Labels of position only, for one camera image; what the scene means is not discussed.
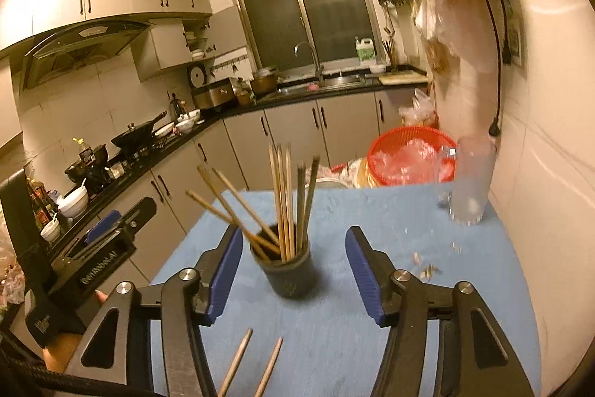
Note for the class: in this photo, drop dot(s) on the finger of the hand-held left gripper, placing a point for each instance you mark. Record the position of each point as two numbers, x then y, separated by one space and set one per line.
103 227
142 213

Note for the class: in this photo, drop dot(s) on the pink plastic bags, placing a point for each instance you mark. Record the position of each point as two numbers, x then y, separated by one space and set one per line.
11 283

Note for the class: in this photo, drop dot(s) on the bunch of wooden chopsticks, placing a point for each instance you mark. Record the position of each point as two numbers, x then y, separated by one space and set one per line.
282 201

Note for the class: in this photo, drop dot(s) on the chrome faucet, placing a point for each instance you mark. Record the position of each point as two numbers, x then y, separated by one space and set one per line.
320 69

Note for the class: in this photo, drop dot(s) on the wooden chopstick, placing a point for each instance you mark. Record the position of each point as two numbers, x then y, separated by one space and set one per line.
269 367
237 360

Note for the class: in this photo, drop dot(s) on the steel kitchen sink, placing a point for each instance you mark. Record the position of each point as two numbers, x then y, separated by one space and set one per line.
339 81

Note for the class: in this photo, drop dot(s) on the small white cup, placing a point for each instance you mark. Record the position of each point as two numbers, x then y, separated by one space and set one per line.
51 233

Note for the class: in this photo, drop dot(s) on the open wall shelf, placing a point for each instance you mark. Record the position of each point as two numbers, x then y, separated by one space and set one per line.
197 41

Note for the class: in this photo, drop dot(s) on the black kitchen countertop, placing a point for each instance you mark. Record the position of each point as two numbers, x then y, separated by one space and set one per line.
297 97

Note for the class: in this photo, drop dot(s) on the white jug green label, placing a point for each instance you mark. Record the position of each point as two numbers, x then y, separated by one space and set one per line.
365 53

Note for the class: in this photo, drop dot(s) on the brown jar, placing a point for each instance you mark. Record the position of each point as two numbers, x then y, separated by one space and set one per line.
242 95

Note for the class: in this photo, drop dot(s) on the small white bowl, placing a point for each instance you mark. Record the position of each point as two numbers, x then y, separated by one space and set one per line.
377 67

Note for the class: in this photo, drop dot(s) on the person's left hand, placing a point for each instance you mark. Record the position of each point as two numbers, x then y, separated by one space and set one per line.
101 296

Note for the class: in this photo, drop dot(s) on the brown cooking pot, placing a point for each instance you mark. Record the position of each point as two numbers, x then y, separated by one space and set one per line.
264 83

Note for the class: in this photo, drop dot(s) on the person's left forearm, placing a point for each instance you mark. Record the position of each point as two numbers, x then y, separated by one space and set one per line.
60 353

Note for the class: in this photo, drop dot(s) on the white hanging plastic bag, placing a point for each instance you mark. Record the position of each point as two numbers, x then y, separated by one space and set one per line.
460 34

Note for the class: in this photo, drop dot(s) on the dark grey utensil holder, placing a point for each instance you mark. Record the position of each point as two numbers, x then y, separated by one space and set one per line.
286 280

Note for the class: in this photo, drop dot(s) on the dark sauce bottle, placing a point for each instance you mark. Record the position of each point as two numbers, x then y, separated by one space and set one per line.
41 206

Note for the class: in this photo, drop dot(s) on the dark kettle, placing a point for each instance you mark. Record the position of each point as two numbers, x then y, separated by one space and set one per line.
176 107

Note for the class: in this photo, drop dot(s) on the black range hood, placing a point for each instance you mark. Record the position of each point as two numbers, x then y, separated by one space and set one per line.
83 48

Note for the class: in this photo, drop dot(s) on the cooking oil bottle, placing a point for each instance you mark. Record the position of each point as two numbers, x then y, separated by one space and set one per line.
83 149

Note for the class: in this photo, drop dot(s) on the black cooking pan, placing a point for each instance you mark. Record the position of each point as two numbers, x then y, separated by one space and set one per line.
88 171

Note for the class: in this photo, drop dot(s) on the wooden cutting board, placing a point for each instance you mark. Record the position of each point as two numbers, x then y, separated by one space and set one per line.
402 77

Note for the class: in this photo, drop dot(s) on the kitchen window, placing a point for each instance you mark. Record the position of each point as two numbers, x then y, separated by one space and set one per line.
279 15

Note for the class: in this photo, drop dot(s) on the large white bowl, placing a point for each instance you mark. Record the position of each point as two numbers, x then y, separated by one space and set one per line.
74 202

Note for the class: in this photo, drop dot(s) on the wall hook rail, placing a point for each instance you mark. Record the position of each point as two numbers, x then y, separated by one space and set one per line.
227 64

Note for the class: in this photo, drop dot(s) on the round white lid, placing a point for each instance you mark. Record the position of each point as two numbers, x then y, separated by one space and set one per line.
197 76

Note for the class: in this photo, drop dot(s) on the red plastic basket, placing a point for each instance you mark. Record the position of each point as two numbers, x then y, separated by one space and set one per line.
386 141

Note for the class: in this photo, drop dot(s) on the black wok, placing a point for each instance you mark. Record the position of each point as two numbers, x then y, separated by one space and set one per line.
135 136

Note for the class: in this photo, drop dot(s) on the clear glass pitcher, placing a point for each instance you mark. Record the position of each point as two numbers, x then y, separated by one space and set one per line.
472 192

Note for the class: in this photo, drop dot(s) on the crumpled clear plastic bag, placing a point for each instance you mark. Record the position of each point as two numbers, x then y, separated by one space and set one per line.
418 108

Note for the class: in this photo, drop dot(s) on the white lower kitchen cabinets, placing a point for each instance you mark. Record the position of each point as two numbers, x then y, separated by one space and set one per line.
288 132

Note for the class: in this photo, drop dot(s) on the white plate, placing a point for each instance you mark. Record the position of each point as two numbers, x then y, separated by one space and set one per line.
163 130

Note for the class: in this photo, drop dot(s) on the countertop chopstick holder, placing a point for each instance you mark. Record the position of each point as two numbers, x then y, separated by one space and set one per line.
390 55

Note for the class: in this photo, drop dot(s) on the blue fleece table cloth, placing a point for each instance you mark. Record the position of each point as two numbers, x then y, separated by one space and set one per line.
325 332

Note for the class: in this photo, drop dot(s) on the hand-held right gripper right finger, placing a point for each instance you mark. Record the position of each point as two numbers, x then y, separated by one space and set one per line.
365 276

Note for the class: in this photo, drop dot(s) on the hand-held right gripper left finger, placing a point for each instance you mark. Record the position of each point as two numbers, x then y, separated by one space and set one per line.
227 271

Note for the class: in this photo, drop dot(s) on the wall socket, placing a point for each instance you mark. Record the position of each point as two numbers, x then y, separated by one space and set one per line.
513 39

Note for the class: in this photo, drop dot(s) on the metal basin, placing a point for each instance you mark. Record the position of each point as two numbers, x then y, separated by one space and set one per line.
332 184

